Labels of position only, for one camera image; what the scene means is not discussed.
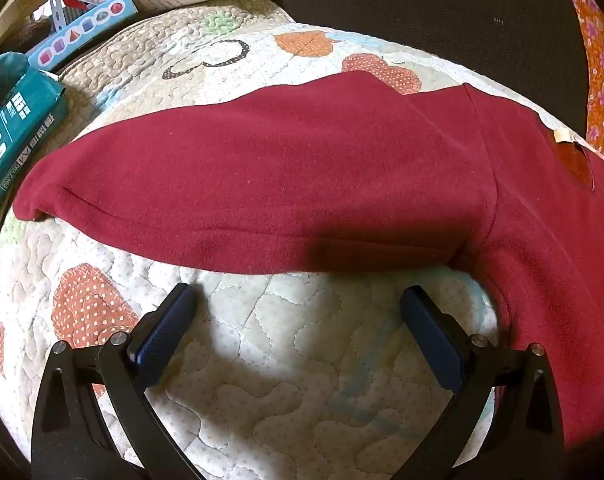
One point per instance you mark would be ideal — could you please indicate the teal cardboard box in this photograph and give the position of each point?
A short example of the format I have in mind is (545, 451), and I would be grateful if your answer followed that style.
(16, 120)

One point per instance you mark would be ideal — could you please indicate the quilted patchwork blanket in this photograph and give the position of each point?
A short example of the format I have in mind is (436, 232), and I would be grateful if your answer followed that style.
(282, 360)

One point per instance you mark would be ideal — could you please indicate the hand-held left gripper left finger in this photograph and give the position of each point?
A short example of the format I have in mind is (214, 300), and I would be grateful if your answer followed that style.
(164, 330)

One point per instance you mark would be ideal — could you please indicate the dark brown cushion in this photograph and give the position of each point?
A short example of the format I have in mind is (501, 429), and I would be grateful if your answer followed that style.
(432, 20)

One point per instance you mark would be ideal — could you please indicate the blue box with shapes print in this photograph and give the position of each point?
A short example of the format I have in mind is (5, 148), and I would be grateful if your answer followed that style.
(81, 25)

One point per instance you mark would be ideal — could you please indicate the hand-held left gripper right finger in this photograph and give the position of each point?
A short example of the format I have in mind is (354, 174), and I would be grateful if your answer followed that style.
(432, 340)

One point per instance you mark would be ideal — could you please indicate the orange floral cloth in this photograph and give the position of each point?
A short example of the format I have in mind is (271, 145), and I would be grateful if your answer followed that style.
(602, 60)

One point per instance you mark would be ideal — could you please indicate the dark red sweater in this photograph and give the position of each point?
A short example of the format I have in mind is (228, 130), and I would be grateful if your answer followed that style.
(282, 170)

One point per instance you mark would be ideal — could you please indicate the perforated metal rail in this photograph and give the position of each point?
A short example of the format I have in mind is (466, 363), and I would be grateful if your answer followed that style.
(55, 5)

